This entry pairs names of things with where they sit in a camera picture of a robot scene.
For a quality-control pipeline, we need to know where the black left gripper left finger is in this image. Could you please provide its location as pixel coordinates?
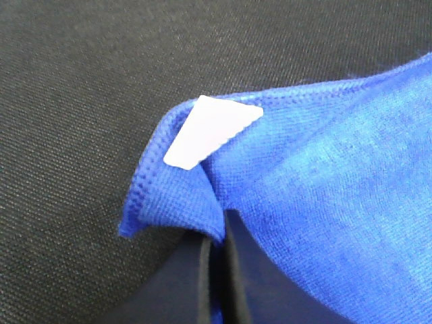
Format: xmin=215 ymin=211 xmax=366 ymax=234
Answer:
xmin=106 ymin=231 xmax=212 ymax=324

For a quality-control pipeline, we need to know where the blue microfibre towel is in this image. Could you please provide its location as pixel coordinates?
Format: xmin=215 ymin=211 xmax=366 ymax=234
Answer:
xmin=119 ymin=55 xmax=431 ymax=323

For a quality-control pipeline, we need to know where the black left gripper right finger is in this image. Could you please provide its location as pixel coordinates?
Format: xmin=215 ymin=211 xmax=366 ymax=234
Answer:
xmin=221 ymin=210 xmax=348 ymax=323

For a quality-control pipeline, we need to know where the black fabric table mat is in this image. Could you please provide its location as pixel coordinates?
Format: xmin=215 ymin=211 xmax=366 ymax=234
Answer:
xmin=1 ymin=1 xmax=431 ymax=323

